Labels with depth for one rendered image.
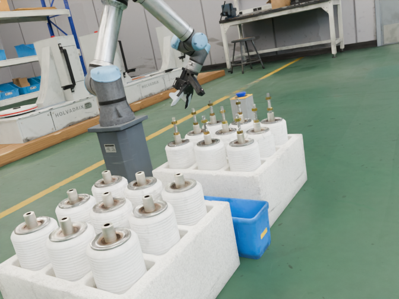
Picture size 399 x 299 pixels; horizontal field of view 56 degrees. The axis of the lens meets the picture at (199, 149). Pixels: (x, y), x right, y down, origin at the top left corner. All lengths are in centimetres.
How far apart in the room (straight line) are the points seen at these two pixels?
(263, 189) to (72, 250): 55
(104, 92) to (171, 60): 329
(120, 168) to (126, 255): 93
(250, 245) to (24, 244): 53
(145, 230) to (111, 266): 11
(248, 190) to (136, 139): 66
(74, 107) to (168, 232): 263
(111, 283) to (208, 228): 25
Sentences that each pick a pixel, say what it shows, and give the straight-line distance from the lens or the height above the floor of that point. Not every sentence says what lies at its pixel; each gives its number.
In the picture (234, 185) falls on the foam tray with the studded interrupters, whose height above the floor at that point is 14.
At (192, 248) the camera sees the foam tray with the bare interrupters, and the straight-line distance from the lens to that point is 80.
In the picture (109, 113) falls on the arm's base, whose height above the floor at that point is 35.
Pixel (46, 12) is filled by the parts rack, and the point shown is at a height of 140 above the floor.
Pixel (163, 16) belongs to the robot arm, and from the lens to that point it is 169.
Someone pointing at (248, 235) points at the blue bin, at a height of 7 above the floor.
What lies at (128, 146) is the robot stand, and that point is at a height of 21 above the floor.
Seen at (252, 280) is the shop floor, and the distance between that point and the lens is 96.
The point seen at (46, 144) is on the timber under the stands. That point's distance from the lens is 304.
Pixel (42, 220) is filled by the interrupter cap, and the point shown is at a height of 25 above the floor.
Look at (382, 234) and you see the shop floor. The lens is 111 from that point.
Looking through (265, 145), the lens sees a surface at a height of 21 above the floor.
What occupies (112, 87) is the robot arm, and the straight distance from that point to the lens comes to 155.
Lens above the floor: 57
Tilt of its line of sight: 16 degrees down
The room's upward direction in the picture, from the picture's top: 11 degrees counter-clockwise
